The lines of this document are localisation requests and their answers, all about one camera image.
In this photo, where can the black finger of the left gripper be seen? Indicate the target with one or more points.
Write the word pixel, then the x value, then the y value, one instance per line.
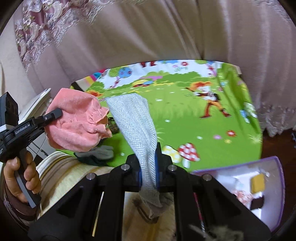
pixel 43 121

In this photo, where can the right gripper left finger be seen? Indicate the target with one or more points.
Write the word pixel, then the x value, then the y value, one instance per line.
pixel 92 209

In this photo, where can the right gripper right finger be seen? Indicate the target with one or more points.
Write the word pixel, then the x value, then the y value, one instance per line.
pixel 204 208

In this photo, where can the pink fleece cloth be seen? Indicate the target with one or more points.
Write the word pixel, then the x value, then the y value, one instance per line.
pixel 83 122

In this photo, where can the yellow sponge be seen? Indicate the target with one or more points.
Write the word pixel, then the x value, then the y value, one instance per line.
pixel 257 183

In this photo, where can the grey herringbone cloth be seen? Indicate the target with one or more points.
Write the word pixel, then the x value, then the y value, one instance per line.
pixel 131 114

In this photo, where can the striped sleeve forearm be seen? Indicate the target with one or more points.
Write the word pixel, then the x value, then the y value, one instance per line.
pixel 20 212

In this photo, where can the person's left hand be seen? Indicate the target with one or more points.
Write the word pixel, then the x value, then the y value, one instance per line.
pixel 31 176

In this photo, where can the dark green knit cloth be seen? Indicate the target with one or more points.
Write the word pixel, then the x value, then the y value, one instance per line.
pixel 92 160

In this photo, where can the striped beige sofa cushion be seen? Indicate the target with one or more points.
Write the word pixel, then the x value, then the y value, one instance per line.
pixel 137 225

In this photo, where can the dark brown fuzzy item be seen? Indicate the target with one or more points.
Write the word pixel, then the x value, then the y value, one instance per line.
pixel 257 203

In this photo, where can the purple storage box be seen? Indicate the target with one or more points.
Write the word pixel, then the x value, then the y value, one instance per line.
pixel 236 179

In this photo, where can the beige pink curtain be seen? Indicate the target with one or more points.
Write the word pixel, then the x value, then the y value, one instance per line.
pixel 50 44

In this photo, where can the green cartoon print mat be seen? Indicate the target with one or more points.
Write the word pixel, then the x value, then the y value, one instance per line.
pixel 202 110

